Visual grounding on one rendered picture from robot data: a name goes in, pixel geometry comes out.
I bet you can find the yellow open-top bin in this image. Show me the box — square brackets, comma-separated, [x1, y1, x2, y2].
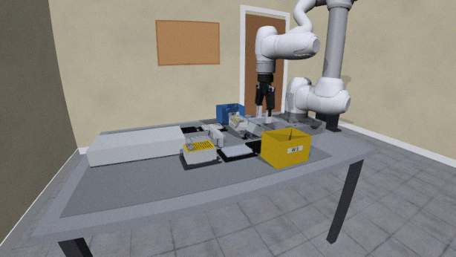
[261, 127, 312, 169]

